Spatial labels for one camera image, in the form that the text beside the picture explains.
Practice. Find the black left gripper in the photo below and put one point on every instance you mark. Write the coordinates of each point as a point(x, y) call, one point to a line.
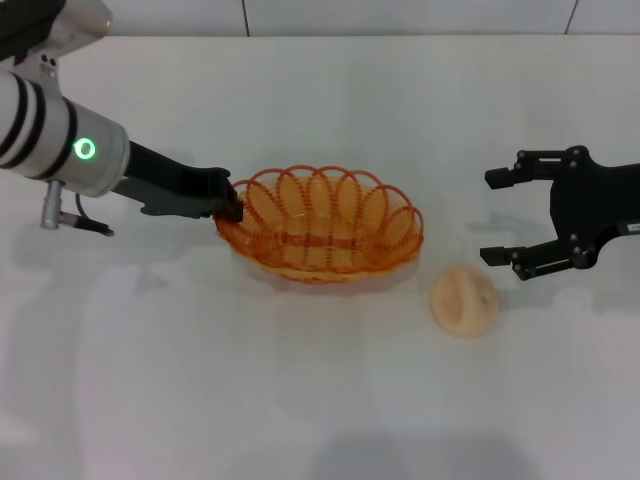
point(165, 182)

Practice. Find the pale round bread bun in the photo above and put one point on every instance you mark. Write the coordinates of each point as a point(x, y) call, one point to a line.
point(465, 302)

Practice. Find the orange woven plastic basket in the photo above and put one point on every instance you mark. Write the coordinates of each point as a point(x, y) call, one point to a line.
point(325, 235)

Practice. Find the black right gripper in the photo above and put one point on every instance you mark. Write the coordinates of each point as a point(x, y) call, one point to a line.
point(585, 200)

